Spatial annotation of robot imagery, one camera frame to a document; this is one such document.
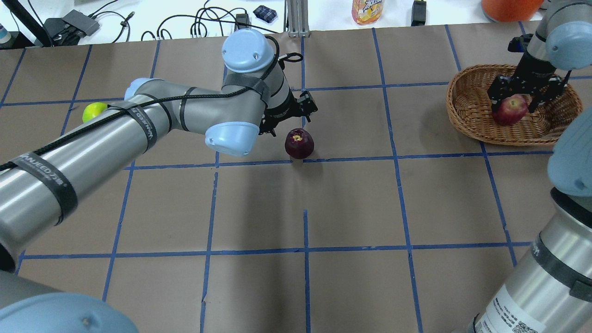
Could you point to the green apple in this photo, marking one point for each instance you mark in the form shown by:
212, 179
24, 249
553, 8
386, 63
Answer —
93, 110

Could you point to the dark red apple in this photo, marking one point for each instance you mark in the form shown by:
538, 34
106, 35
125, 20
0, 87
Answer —
299, 144

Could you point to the black power adapter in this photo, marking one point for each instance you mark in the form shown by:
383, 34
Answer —
242, 21
419, 13

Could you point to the dark blue pouch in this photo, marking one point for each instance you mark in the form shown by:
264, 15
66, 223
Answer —
265, 14

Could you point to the black monitor stand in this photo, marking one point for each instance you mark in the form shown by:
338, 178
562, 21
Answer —
55, 32

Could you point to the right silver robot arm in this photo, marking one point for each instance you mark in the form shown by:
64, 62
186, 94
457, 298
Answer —
549, 291

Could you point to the wicker basket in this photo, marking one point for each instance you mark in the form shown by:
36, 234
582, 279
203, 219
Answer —
469, 110

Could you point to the orange bucket with lid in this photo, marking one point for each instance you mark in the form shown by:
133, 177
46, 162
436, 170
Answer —
510, 10

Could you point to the red yellow apple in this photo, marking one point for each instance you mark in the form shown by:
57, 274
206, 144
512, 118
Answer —
510, 110

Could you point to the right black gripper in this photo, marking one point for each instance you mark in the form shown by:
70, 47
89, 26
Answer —
535, 67

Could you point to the aluminium frame post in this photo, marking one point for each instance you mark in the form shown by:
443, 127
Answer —
296, 18

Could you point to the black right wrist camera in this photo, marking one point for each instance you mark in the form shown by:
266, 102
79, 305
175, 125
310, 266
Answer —
519, 44

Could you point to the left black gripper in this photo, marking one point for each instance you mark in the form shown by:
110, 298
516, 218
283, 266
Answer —
280, 112

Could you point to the orange drink bottle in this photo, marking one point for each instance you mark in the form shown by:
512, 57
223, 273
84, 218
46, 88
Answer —
366, 12

